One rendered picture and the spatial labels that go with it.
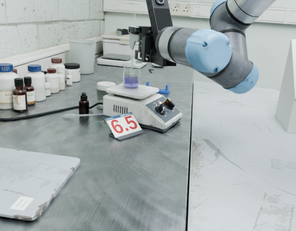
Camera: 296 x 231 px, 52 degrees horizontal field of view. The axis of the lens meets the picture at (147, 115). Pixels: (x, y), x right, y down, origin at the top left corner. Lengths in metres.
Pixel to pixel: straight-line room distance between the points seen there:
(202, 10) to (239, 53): 1.58
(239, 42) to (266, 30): 1.65
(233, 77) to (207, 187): 0.22
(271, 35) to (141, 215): 1.97
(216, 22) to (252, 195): 0.37
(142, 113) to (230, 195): 0.35
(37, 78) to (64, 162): 0.46
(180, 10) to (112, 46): 0.56
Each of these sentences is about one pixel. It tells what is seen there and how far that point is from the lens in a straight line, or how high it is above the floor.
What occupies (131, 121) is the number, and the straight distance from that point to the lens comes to 0.82.
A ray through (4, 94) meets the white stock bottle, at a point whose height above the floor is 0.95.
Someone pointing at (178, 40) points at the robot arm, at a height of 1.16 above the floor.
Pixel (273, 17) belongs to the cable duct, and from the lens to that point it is 2.28.
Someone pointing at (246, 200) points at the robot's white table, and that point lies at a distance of 0.59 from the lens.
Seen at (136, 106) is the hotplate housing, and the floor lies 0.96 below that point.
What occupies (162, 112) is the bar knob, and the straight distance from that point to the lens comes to 0.82.
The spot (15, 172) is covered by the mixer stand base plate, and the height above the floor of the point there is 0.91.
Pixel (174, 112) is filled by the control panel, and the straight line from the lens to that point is 0.88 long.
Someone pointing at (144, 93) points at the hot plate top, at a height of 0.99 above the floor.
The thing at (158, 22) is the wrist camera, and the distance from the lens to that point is 0.72.
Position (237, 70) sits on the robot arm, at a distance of 0.64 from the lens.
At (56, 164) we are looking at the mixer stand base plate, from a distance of 0.63.
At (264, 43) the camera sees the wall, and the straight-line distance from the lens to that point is 2.33.
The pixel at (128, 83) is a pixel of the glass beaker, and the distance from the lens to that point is 0.88.
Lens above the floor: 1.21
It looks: 19 degrees down
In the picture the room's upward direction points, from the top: 4 degrees clockwise
